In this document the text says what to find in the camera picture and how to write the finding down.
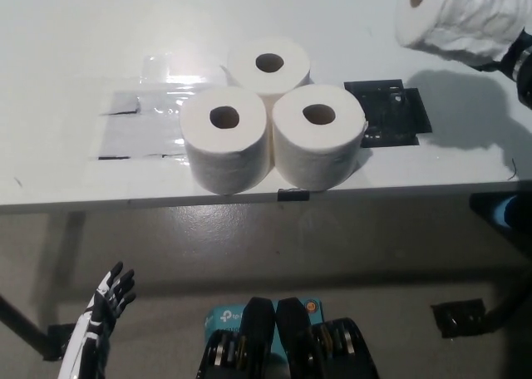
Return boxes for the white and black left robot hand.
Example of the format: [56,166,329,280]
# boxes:
[57,260,137,379]

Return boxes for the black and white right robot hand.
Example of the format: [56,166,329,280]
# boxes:
[471,26,532,79]

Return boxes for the wrinkled white toilet paper roll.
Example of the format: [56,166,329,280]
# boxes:
[393,0,528,62]

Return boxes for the black robot body blocks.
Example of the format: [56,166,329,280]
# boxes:
[195,298,379,379]

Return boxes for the smooth white toilet paper roll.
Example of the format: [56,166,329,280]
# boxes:
[180,86,271,196]
[226,37,313,97]
[272,83,369,191]

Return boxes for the black floor tape patch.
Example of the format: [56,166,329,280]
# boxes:
[431,298,488,338]
[43,323,84,362]

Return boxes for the black slanted table leg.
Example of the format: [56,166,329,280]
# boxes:
[0,293,55,362]

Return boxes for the teal tp-link box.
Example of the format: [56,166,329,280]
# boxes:
[203,298,323,372]

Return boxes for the black square tape mark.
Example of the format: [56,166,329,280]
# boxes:
[343,78,433,149]

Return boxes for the black box with blue spot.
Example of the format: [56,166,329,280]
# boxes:
[469,194,520,233]

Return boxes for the grey tape patch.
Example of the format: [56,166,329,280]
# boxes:
[98,90,188,160]

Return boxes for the small black tape piece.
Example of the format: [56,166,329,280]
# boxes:
[276,189,311,202]

